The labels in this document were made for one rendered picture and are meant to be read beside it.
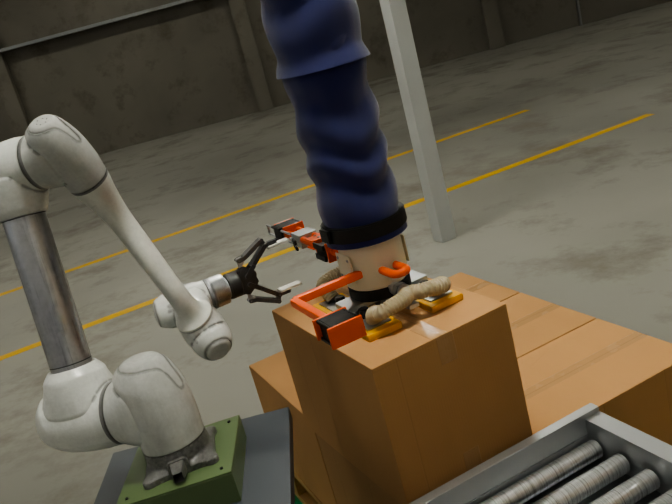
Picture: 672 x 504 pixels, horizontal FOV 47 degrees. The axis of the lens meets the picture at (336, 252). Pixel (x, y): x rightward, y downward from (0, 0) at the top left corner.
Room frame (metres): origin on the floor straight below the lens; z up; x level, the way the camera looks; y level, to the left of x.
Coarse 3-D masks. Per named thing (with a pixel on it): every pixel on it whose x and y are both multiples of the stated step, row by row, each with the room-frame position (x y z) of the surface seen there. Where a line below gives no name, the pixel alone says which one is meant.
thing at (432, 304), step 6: (420, 282) 1.94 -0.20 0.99; (444, 294) 1.87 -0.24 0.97; (450, 294) 1.87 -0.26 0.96; (456, 294) 1.86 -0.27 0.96; (462, 294) 1.86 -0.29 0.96; (420, 300) 1.89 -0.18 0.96; (426, 300) 1.87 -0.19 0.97; (432, 300) 1.86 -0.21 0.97; (438, 300) 1.86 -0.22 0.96; (444, 300) 1.85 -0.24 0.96; (450, 300) 1.85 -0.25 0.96; (456, 300) 1.86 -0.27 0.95; (420, 306) 1.88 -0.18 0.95; (426, 306) 1.85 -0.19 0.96; (432, 306) 1.83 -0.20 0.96; (438, 306) 1.83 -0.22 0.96; (444, 306) 1.84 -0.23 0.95; (432, 312) 1.83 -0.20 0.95
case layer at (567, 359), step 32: (480, 288) 2.86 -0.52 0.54; (512, 320) 2.51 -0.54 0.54; (544, 320) 2.44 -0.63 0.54; (576, 320) 2.38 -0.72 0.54; (544, 352) 2.22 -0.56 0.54; (576, 352) 2.17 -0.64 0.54; (608, 352) 2.11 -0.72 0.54; (640, 352) 2.07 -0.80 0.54; (256, 384) 2.70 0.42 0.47; (288, 384) 2.48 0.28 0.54; (544, 384) 2.03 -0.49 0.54; (576, 384) 1.99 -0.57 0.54; (608, 384) 1.94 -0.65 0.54; (640, 384) 1.91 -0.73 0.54; (544, 416) 1.87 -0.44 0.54; (640, 416) 1.90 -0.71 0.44; (320, 448) 2.17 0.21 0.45; (320, 480) 2.27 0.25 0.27; (352, 480) 1.96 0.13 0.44
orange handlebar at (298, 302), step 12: (300, 228) 2.46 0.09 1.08; (300, 240) 2.35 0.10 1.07; (312, 240) 2.27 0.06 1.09; (396, 264) 1.88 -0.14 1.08; (348, 276) 1.88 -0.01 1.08; (360, 276) 1.89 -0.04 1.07; (396, 276) 1.82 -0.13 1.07; (324, 288) 1.85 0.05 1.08; (336, 288) 1.86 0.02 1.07; (300, 300) 1.80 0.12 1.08; (312, 312) 1.70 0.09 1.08
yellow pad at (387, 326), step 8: (336, 296) 2.00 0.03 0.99; (344, 296) 2.00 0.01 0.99; (320, 304) 2.04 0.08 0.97; (328, 304) 2.02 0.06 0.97; (328, 312) 1.98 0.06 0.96; (360, 312) 1.86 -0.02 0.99; (384, 320) 1.81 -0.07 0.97; (392, 320) 1.81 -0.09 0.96; (368, 328) 1.79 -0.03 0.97; (376, 328) 1.79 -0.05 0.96; (384, 328) 1.78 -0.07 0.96; (392, 328) 1.78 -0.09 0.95; (368, 336) 1.76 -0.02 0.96; (376, 336) 1.76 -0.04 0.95
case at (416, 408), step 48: (288, 336) 2.08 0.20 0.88; (384, 336) 1.77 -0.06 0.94; (432, 336) 1.70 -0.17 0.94; (480, 336) 1.73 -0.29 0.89; (336, 384) 1.84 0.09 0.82; (384, 384) 1.62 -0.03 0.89; (432, 384) 1.67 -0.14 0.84; (480, 384) 1.72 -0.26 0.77; (336, 432) 1.93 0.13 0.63; (384, 432) 1.63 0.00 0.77; (432, 432) 1.66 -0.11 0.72; (480, 432) 1.71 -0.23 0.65; (528, 432) 1.77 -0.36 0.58; (384, 480) 1.71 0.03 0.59; (432, 480) 1.65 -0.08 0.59
